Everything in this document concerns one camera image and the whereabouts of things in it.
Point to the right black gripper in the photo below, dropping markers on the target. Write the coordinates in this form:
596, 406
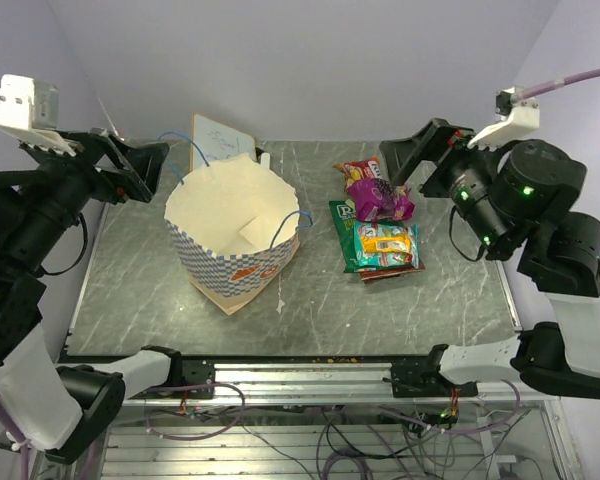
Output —
403, 155

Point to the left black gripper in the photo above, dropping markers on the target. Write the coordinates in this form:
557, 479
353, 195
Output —
142, 163

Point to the purple snack packet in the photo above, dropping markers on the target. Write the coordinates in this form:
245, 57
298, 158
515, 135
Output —
376, 200

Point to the green snack box with face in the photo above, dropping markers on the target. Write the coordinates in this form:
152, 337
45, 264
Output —
344, 217

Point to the yellow snack packet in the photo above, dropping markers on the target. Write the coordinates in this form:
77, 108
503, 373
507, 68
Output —
398, 244

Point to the teal snack packet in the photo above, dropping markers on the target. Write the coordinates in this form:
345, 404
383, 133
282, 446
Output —
391, 260

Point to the checkered paper bag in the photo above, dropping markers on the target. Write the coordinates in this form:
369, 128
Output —
235, 225

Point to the brown sea salt chips bag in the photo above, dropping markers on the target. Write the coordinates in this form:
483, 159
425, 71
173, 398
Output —
371, 276

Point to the red yellow chips bag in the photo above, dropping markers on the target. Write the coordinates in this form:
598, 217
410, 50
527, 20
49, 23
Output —
356, 170

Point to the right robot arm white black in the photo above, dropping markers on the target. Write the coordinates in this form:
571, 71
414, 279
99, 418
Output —
518, 201

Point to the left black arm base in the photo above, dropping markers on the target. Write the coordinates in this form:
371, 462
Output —
186, 374

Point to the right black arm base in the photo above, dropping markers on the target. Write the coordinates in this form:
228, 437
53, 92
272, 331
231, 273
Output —
430, 380

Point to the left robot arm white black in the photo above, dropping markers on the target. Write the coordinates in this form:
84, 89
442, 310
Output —
62, 410

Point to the white whiteboard eraser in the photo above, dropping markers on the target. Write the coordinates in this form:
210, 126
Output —
265, 159

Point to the small whiteboard yellow frame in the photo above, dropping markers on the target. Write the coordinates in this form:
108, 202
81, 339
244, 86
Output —
217, 141

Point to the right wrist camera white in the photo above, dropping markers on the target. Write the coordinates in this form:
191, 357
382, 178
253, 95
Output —
517, 118

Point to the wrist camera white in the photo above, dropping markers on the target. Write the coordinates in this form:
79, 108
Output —
29, 113
517, 118

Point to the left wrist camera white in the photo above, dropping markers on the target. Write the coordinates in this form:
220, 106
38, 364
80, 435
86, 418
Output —
29, 113

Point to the aluminium rail frame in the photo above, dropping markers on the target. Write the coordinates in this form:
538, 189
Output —
332, 418

